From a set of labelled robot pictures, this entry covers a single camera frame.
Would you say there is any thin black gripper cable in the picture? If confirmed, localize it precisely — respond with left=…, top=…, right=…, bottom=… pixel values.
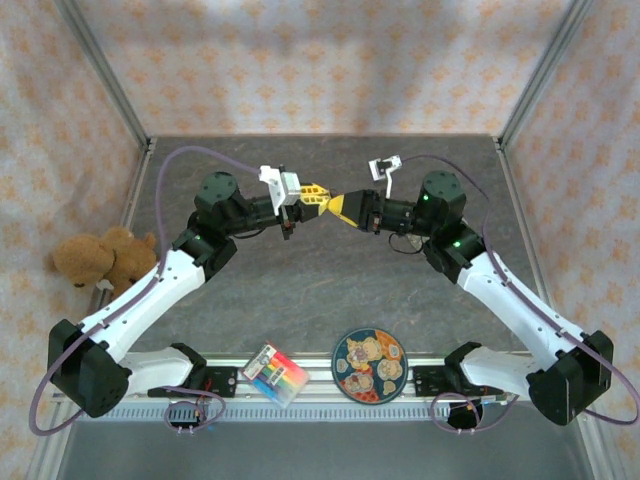
left=388, top=233, right=427, bottom=256

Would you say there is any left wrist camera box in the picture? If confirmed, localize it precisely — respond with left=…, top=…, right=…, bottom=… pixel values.
left=257, top=164, right=302, bottom=207

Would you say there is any left aluminium side rail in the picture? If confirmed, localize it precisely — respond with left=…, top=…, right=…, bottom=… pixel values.
left=91, top=137, right=157, bottom=321

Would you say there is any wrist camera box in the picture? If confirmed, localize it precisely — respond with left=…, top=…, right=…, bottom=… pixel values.
left=257, top=164, right=302, bottom=207
left=368, top=155, right=404, bottom=199

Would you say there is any grey slotted cable duct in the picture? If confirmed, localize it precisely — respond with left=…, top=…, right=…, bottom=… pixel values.
left=74, top=404, right=576, bottom=422

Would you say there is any right aluminium side rail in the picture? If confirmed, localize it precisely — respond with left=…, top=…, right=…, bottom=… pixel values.
left=492, top=137, right=556, bottom=321

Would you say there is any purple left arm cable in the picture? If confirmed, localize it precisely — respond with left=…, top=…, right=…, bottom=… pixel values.
left=28, top=145, right=264, bottom=437

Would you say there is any left aluminium frame post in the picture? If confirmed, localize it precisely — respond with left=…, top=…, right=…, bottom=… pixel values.
left=53, top=0, right=151, bottom=146

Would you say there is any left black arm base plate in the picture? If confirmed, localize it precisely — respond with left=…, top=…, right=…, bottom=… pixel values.
left=149, top=366, right=239, bottom=401

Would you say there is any brown teddy bear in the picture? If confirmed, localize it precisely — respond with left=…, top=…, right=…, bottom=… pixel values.
left=52, top=225, right=160, bottom=301

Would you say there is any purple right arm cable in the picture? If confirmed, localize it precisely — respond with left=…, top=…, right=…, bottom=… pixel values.
left=399, top=153, right=640, bottom=437

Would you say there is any aluminium side rail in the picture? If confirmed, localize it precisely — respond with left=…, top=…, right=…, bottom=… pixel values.
left=91, top=137, right=157, bottom=321
left=492, top=137, right=556, bottom=321

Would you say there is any coloured marker pen box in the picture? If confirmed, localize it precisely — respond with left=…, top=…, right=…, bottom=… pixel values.
left=239, top=341, right=311, bottom=409

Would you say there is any right aluminium frame post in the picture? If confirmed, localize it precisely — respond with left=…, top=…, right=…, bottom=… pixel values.
left=499, top=0, right=597, bottom=146

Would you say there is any aluminium frame post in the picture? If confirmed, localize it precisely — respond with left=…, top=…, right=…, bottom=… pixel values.
left=499, top=0, right=597, bottom=146
left=53, top=0, right=151, bottom=146

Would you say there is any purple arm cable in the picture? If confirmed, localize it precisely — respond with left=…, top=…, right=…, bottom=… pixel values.
left=28, top=145, right=264, bottom=437
left=399, top=153, right=640, bottom=437

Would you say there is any aluminium front frame rail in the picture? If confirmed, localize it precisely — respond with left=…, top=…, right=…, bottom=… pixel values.
left=52, top=352, right=601, bottom=405

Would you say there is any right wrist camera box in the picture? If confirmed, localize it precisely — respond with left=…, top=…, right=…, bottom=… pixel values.
left=368, top=155, right=404, bottom=199

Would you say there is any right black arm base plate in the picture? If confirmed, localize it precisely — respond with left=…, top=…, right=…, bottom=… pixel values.
left=412, top=364, right=509, bottom=404

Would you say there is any round bear cartoon coaster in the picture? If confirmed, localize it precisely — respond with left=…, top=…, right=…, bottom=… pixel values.
left=331, top=327, right=409, bottom=405

